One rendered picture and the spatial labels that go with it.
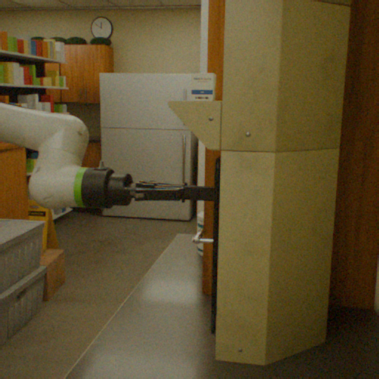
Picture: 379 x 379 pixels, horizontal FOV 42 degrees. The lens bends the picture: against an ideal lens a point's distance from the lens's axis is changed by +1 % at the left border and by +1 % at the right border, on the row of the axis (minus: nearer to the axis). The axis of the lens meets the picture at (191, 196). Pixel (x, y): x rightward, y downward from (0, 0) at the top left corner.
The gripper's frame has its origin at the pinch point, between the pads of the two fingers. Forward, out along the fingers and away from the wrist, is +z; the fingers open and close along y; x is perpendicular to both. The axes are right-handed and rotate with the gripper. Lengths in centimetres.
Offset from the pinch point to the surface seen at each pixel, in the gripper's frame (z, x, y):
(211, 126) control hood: 2.6, -14.9, -4.6
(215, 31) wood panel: -2, -38, 32
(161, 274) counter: -20, 37, 45
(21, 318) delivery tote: -145, 124, 174
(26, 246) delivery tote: -144, 77, 182
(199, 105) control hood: 0.1, -19.2, -4.6
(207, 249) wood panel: -2.8, 23.1, 32.4
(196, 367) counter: 1.2, 37.0, -8.5
